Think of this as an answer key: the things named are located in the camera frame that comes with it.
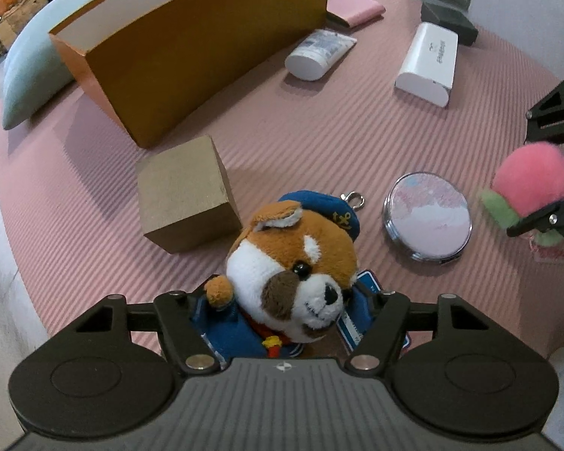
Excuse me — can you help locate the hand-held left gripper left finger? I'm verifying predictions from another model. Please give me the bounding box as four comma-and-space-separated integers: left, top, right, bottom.
75, 291, 219, 372

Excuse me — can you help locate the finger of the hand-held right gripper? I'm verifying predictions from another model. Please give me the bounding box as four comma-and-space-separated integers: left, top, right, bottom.
506, 197, 564, 250
524, 70, 564, 144

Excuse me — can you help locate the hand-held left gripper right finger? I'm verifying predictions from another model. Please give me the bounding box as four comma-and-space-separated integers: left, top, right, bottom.
345, 291, 487, 372

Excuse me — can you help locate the pink plush peach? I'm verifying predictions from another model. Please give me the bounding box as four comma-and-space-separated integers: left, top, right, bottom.
479, 143, 564, 264

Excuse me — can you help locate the round compact mirror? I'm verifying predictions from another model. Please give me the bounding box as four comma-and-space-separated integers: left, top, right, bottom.
382, 171, 473, 264

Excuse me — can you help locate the plush dog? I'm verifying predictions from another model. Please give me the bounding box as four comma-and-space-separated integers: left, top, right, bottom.
190, 190, 372, 358

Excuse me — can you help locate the small brown cardboard box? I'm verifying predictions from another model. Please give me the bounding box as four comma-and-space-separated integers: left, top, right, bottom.
136, 135, 243, 255

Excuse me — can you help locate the long white box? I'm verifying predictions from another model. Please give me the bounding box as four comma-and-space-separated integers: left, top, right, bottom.
395, 22, 460, 107

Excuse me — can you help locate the small black box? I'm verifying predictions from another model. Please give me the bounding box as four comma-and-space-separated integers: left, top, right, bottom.
420, 1, 479, 45

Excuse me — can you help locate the white cream tube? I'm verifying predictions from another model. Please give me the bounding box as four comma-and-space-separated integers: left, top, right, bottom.
284, 28, 358, 80

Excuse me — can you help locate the orange cardboard box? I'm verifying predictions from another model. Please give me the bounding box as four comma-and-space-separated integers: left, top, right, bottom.
49, 0, 330, 148

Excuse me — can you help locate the blue white hang tag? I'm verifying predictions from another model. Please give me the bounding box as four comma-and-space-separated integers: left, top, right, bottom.
336, 270, 412, 355

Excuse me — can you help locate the pink ribbed mat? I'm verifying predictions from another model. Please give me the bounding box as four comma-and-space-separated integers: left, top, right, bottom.
0, 0, 564, 353

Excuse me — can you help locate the pink pouch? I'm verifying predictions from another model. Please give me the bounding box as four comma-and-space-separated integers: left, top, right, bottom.
326, 0, 386, 26

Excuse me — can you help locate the blue-grey cushion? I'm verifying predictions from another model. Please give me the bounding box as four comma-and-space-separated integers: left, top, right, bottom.
2, 0, 127, 130

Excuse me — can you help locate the brown cardboard carton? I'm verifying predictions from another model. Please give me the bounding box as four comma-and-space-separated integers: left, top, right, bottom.
0, 0, 48, 52

